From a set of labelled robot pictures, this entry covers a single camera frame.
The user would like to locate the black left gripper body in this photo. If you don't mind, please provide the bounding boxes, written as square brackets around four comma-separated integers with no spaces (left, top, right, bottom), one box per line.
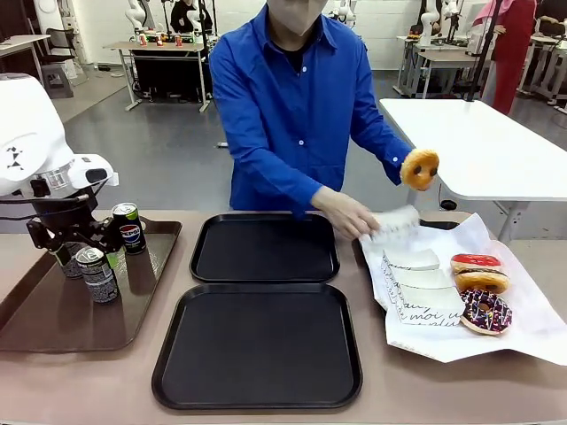
[30,186,100,231]

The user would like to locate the glazed donut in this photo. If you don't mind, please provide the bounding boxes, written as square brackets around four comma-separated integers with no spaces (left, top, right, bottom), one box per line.
[452,267,510,296]
[400,148,441,192]

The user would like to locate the red frosted donut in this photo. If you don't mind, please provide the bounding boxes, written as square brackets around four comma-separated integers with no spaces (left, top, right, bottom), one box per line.
[450,252,505,274]

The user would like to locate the person right forearm blue sleeve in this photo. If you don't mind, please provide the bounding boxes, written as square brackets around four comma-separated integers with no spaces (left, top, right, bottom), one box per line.
[228,127,329,220]

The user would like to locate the person left forearm blue sleeve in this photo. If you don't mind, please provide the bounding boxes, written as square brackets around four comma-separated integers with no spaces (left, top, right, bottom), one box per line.
[349,101,416,185]

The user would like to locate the white paper donut trays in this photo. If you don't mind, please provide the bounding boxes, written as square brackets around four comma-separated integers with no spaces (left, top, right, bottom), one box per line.
[352,216,462,320]

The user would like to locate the person right hand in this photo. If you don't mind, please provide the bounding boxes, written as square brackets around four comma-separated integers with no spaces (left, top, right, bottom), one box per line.
[310,185,382,243]

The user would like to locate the black Pepsi can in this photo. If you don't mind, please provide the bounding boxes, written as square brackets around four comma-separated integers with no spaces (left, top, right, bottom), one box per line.
[111,202,148,256]

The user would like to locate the brown plastic tray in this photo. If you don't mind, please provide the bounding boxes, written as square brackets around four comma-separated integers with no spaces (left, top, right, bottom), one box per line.
[0,216,183,354]

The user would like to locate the grey step stool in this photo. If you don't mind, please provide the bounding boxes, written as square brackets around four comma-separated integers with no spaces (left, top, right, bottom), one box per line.
[42,64,74,99]

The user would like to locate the black plastic tray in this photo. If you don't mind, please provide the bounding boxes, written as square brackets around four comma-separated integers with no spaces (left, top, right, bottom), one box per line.
[189,212,341,284]
[151,282,364,411]

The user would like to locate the black office chair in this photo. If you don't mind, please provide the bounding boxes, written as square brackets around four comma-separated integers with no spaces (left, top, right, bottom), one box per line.
[42,27,76,63]

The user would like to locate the light wood desk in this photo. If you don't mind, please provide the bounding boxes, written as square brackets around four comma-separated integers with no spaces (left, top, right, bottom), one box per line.
[0,34,52,85]

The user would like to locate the person torso blue shirt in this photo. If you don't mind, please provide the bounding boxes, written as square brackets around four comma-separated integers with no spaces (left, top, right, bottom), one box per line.
[208,0,386,213]

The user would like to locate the background workbench table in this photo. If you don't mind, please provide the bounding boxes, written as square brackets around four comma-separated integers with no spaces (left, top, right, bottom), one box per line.
[115,40,214,112]

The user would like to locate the background person black shirt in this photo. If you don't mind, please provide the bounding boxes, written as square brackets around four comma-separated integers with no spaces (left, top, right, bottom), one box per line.
[170,0,198,35]

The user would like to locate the beige face mask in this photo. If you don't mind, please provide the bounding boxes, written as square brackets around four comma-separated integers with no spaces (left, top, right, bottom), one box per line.
[268,0,331,39]

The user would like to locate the chocolate sprinkle donut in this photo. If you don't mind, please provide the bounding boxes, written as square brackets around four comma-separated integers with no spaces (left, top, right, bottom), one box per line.
[458,287,514,336]

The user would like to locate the background light wood table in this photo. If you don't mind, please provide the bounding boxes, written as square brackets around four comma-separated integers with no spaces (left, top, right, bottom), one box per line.
[396,35,493,99]
[517,35,567,107]

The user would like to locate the white table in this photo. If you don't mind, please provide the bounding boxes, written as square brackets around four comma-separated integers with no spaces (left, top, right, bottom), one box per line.
[379,97,567,243]

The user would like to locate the white paper sheet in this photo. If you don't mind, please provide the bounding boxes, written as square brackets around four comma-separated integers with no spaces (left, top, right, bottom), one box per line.
[357,212,567,367]

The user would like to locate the black stand pole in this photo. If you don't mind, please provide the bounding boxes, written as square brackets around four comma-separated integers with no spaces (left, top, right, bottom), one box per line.
[462,0,504,104]

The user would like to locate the person in red dress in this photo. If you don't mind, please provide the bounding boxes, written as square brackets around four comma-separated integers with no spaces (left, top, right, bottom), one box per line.
[471,0,538,115]

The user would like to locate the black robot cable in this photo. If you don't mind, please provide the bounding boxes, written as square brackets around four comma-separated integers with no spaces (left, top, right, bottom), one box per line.
[0,193,89,222]

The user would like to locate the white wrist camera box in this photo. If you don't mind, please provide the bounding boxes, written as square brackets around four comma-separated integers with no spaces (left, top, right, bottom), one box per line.
[66,153,120,189]

